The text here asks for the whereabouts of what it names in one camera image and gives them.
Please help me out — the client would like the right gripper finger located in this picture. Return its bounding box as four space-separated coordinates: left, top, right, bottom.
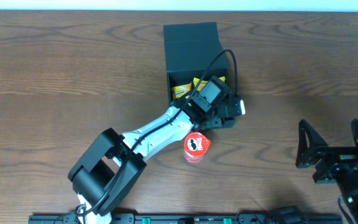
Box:
295 119 328 169
351 119 358 147

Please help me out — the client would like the yellow orange biscuit packet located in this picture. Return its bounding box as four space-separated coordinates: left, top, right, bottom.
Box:
193 78 208 91

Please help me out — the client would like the small yellow snack packet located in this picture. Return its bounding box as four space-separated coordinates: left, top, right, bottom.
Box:
171 83 192 99

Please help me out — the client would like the yellow chocolate bar wrapper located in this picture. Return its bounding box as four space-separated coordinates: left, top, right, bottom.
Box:
218 77 226 83

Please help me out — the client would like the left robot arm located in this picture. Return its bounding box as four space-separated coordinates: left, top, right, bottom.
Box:
68 77 246 223

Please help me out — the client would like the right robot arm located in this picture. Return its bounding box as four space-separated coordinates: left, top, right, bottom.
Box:
295 119 358 223

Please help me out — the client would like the red Pringles can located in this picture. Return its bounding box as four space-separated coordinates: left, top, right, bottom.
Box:
183 132 211 162

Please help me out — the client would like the dark green open box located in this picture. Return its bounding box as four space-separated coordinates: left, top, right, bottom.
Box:
163 22 223 102

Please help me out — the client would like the black mounting rail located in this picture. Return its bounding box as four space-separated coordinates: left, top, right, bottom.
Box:
28 207 343 224

